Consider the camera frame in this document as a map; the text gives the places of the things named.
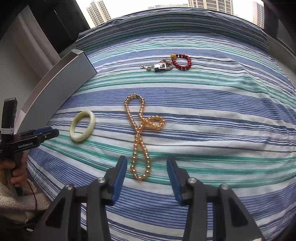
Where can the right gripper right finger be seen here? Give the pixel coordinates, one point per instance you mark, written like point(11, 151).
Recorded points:
point(231, 220)

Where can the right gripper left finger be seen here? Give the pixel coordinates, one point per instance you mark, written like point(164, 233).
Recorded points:
point(62, 220)

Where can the striped bed sheet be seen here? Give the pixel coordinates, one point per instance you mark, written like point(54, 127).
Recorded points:
point(230, 118)

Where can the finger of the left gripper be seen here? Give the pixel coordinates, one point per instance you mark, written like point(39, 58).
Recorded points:
point(39, 131)
point(44, 136)

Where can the white cardboard box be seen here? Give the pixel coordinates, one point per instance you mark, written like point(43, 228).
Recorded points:
point(60, 83)

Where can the white fleece sleeve left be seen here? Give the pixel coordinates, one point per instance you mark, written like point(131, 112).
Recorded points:
point(23, 208)

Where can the left hand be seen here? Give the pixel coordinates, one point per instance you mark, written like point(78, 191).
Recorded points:
point(20, 176)

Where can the striped pillow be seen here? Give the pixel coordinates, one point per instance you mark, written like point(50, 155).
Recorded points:
point(173, 20)

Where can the white curtain left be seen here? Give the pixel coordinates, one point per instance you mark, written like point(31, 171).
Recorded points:
point(33, 44)

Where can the pale jade bangle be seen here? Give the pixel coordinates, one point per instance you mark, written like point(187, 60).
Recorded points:
point(82, 126)

